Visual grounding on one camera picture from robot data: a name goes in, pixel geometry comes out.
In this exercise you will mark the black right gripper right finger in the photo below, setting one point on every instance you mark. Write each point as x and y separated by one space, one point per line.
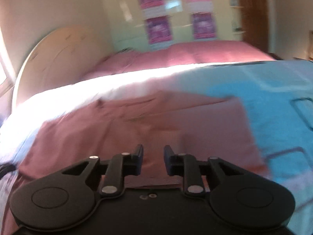
185 166

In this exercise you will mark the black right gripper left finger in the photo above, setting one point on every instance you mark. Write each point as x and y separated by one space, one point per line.
118 167

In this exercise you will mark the pink knit sweater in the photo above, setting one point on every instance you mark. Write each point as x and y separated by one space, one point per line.
194 124

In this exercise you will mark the pink quilted blanket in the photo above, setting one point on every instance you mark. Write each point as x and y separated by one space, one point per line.
185 53

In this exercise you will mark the cream curved headboard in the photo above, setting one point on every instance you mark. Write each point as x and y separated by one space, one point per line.
59 59

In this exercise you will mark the lower left purple poster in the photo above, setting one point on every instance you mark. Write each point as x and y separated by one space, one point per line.
158 30

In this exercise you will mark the lower right purple poster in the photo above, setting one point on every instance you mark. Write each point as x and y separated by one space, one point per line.
203 26

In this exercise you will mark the cream glossy wardrobe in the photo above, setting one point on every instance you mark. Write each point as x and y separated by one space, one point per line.
127 21

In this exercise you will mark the brown wooden door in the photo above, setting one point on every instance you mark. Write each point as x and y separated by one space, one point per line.
254 20

